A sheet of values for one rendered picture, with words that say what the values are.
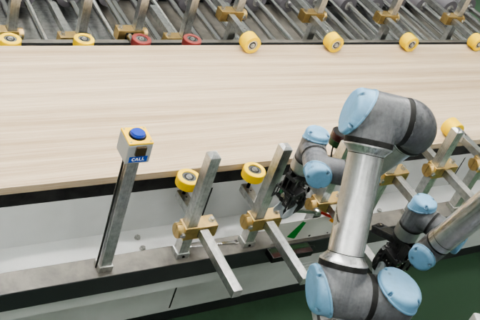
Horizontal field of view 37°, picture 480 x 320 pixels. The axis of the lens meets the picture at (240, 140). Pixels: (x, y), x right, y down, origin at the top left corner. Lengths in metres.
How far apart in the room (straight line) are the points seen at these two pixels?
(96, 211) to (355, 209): 1.00
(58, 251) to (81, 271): 0.18
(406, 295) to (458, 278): 2.24
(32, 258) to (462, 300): 2.27
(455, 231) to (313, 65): 1.40
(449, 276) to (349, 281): 2.29
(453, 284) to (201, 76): 1.80
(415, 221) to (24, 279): 1.15
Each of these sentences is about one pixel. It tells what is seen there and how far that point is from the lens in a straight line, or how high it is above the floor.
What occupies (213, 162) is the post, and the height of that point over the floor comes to 1.11.
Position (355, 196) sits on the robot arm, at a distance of 1.68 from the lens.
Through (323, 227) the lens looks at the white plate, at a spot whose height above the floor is 0.74.
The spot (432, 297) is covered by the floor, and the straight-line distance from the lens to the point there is 3.78.
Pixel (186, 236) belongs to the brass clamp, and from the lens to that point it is 2.28.
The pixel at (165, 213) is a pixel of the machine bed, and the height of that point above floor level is 0.68.
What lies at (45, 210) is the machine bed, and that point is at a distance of 2.32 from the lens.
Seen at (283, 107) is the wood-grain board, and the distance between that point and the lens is 2.84.
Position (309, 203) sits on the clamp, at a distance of 2.51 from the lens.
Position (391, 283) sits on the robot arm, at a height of 1.27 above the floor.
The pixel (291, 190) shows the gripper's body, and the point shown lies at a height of 1.05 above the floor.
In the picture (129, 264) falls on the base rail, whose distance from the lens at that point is 2.31.
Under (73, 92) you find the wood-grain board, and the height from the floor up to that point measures 0.90.
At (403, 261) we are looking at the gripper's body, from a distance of 2.30.
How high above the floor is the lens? 2.39
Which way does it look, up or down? 35 degrees down
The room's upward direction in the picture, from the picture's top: 20 degrees clockwise
